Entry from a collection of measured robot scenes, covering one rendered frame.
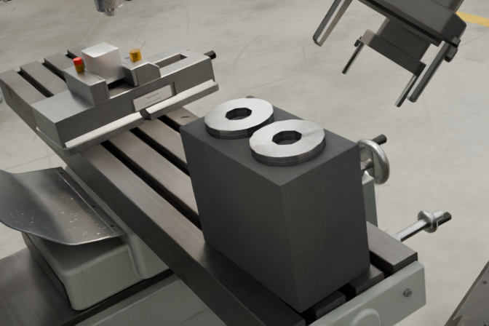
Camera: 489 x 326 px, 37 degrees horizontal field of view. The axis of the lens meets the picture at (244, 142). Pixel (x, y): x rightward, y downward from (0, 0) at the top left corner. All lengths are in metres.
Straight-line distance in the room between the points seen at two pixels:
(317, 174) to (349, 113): 2.58
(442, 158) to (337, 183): 2.16
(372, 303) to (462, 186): 1.92
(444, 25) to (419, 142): 2.44
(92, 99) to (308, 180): 0.65
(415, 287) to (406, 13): 0.42
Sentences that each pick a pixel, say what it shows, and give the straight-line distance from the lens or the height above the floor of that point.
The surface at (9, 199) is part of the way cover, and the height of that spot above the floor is 0.94.
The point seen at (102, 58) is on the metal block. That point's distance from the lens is 1.42.
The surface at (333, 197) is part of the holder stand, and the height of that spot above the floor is 1.08.
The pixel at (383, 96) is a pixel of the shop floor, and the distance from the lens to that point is 3.54.
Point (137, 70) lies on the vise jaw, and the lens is 1.42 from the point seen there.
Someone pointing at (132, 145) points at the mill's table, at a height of 0.95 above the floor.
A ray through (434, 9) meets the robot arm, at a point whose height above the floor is 1.32.
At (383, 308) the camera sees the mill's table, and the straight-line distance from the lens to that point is 0.98.
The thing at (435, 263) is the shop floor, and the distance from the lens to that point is 2.49.
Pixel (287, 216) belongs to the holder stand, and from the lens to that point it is 0.84.
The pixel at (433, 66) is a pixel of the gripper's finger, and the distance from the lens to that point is 0.71.
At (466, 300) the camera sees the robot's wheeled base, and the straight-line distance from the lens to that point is 1.47.
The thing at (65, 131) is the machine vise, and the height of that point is 0.99.
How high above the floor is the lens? 1.57
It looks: 28 degrees down
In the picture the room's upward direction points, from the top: 10 degrees counter-clockwise
